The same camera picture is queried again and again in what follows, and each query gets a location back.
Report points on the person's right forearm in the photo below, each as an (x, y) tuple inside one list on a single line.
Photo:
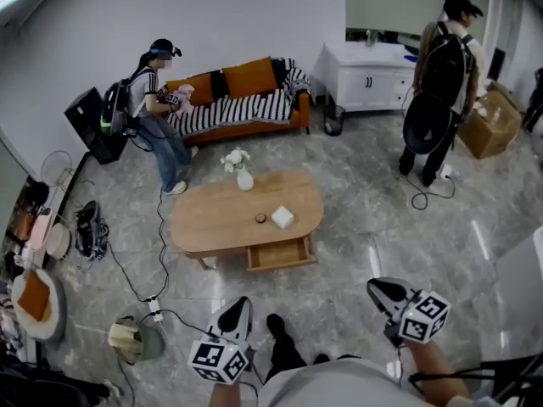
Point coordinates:
[(432, 365)]

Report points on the person's left forearm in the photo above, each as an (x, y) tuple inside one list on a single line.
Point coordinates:
[(222, 394)]

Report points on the black chair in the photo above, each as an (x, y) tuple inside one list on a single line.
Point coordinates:
[(46, 386)]

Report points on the small orange cushion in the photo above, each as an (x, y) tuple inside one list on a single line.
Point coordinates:
[(199, 89)]

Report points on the pink plush toy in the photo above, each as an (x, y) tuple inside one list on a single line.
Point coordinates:
[(184, 98)]

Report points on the large orange cushion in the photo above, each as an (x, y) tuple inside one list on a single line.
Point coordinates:
[(250, 76)]

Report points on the black box cabinet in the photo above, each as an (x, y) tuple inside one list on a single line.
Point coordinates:
[(91, 125)]

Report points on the white power socket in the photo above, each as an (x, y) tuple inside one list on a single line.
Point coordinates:
[(445, 171)]

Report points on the round pink white container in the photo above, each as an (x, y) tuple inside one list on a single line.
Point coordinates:
[(57, 238)]

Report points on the wooden table top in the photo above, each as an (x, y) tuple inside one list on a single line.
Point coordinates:
[(220, 216)]

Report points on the round seat with orange cushion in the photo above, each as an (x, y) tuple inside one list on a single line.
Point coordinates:
[(38, 303)]

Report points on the white furniture panel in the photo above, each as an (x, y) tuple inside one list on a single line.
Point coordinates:
[(524, 278)]

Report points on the person's black trouser legs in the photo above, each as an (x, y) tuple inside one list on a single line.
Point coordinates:
[(285, 348)]

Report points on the white vase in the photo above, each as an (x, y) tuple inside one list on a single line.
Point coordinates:
[(244, 180)]

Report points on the white cabinet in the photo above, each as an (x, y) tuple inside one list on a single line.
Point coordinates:
[(365, 79)]

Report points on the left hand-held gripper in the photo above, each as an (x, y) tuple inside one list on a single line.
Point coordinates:
[(225, 356)]

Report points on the black round seat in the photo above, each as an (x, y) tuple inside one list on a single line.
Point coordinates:
[(424, 125)]

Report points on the black mesh waste bin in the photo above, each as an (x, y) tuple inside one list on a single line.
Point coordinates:
[(334, 121)]

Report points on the black white striped blanket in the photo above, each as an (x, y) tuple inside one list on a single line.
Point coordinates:
[(246, 110)]

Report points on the small cardboard box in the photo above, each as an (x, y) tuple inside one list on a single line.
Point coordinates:
[(507, 93)]

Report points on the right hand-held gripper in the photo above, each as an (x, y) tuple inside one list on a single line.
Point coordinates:
[(424, 318)]

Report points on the large cardboard box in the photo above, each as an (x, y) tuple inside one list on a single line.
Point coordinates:
[(492, 129)]

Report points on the wooden drawer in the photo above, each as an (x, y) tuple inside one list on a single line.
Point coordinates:
[(278, 254)]

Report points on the white square box item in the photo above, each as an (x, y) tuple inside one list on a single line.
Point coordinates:
[(283, 217)]

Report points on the black cushion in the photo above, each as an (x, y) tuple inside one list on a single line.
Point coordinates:
[(219, 85)]

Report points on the small round brown item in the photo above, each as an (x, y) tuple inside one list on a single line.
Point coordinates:
[(260, 218)]

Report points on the white power strip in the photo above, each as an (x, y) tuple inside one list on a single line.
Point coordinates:
[(155, 310)]

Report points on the white flowers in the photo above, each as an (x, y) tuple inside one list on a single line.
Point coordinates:
[(235, 158)]

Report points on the person's white shirt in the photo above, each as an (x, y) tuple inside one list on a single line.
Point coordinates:
[(339, 382)]

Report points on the orange sofa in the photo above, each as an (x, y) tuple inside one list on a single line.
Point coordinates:
[(301, 110)]

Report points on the silver faucet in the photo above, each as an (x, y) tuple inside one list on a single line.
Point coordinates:
[(371, 37)]

